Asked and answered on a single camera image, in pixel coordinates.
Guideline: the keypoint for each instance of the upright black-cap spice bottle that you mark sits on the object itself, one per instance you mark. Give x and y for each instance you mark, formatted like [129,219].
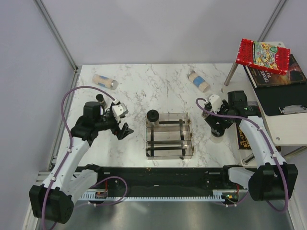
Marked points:
[101,100]

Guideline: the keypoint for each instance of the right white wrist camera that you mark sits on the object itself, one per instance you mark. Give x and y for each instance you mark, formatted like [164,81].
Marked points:
[213,103]

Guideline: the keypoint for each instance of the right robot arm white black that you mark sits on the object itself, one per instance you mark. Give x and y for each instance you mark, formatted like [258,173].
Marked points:
[274,178]

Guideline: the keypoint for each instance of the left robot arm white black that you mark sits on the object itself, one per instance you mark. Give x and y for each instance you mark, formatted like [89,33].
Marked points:
[55,198]

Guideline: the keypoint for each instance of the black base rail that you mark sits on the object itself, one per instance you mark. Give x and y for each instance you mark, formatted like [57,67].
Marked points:
[170,182]

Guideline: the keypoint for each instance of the blue-label lying bottle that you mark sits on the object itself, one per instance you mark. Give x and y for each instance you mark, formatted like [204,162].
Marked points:
[198,81]
[105,81]

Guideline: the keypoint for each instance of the black knob-lid glass jar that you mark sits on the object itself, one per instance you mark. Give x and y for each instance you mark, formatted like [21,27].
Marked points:
[152,118]

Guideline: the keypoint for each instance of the white slotted cable duct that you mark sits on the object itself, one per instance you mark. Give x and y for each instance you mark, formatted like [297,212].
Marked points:
[97,196]

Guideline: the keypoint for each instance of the right blue-label lying bottle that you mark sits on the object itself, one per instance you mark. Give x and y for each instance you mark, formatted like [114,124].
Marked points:
[198,81]

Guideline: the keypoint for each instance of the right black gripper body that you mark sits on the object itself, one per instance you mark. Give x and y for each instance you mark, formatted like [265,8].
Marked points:
[225,121]

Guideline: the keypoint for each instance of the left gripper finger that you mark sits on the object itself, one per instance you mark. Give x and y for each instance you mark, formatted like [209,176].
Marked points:
[122,132]
[128,131]

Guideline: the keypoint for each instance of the clear three-slot organizer tray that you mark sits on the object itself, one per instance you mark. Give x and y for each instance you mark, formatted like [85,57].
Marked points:
[171,139]

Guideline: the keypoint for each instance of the red children's book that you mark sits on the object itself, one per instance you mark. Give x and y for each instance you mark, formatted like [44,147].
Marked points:
[263,56]

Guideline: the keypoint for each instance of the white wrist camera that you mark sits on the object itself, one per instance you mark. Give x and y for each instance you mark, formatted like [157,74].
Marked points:
[119,110]
[213,103]

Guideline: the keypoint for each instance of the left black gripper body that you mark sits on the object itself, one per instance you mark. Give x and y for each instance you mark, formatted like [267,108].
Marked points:
[108,122]

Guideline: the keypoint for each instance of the right black-cap spice bottle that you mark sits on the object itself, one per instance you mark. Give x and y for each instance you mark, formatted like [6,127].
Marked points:
[206,107]

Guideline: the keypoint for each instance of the black-lid white jar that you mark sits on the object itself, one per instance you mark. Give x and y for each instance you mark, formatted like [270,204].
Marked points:
[217,137]

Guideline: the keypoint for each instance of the black clipboard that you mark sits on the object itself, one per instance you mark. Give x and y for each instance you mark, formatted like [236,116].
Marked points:
[274,99]

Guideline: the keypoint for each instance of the left blue-label lying bottle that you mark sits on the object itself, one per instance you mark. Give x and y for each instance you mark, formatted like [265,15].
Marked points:
[105,81]

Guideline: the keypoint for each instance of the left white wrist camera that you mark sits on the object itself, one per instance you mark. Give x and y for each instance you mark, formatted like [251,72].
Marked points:
[119,110]

